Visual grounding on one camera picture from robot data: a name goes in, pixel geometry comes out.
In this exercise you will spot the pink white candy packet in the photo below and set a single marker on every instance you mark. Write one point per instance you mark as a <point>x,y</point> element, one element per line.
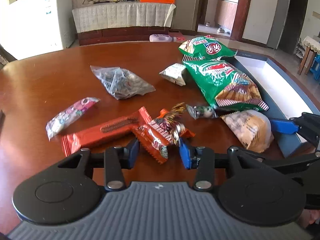
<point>69,116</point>

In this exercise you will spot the small green chips bag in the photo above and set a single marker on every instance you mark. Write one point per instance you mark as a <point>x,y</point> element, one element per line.
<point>205,48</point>

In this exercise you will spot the beige cake packet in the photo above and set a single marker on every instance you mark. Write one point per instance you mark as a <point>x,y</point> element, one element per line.
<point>174,73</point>

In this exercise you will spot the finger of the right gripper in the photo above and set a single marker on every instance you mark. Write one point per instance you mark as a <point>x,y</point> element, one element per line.
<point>307,126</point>

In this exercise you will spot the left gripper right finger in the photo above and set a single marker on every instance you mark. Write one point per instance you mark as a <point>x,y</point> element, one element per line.
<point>199,158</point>

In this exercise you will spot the blue grey cardboard box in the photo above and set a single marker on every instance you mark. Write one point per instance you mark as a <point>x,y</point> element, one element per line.
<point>281,92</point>

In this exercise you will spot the blue plastic stool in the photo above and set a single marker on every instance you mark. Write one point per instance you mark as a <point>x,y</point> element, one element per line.
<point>315,68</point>

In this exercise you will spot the white chest freezer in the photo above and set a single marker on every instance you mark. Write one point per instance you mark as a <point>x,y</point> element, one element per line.
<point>35,27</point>

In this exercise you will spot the clear bag grey snacks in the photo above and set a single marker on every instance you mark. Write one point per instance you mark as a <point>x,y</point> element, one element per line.
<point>121,83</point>

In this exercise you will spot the tan peanut snack bag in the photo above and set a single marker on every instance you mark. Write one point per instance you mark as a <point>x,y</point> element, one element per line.
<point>252,128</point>

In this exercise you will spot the long orange wafer bar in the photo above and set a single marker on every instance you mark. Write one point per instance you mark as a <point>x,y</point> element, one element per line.
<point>102,133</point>

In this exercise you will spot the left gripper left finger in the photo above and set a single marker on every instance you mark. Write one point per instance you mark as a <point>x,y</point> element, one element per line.
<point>116,159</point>

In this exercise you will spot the TV cabinet with lace cloth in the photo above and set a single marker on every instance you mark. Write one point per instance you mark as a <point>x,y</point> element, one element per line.
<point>122,21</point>

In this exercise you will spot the small orange snack pack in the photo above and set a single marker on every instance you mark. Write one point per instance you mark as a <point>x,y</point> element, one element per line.
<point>162,132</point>

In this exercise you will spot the red floor mat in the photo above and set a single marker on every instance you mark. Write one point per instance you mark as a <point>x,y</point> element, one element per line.
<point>177,35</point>

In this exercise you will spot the large green chips bag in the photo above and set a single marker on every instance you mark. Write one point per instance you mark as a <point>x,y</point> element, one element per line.
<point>224,86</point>

